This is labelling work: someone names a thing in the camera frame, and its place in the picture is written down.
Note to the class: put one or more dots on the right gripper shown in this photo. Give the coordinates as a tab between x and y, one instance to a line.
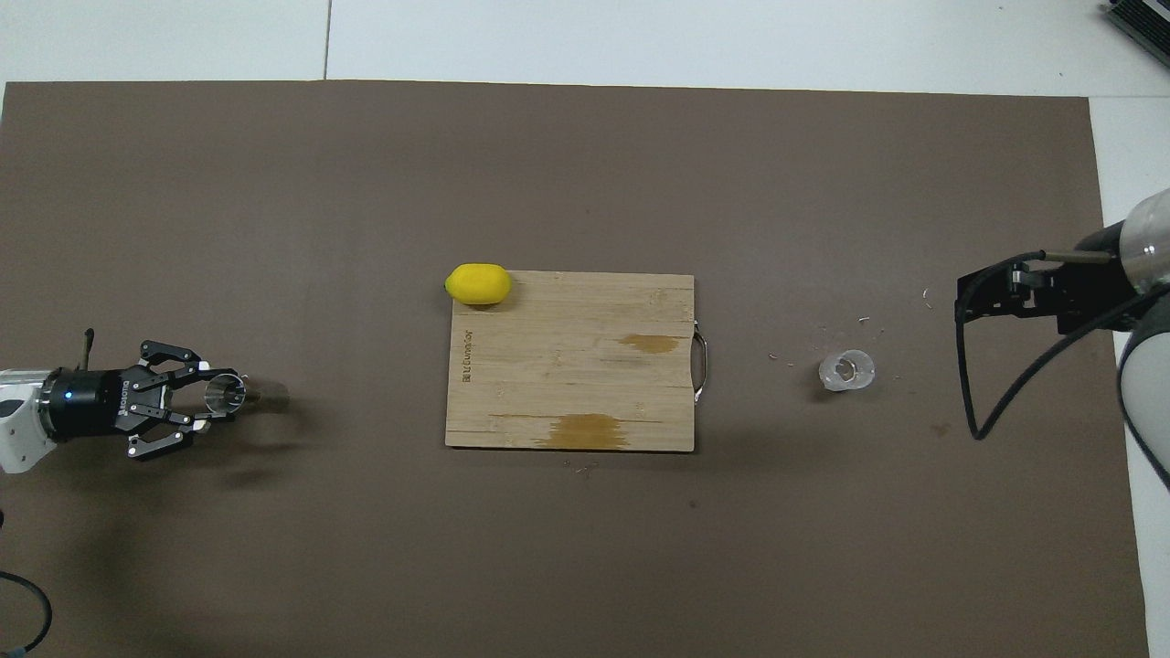
1092	297

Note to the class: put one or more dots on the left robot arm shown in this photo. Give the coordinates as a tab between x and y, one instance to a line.
16	429

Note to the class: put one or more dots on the clear plastic cup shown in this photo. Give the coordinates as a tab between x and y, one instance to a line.
846	370

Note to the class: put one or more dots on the yellow lemon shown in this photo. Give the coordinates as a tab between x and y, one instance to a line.
478	284

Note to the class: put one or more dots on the clear glass cup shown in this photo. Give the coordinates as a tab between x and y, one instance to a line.
256	395

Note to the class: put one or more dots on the wooden cutting board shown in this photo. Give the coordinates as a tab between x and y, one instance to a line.
567	366

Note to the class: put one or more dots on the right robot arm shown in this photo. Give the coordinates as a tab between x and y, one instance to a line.
1150	242

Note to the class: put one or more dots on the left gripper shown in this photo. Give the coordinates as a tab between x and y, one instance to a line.
87	402

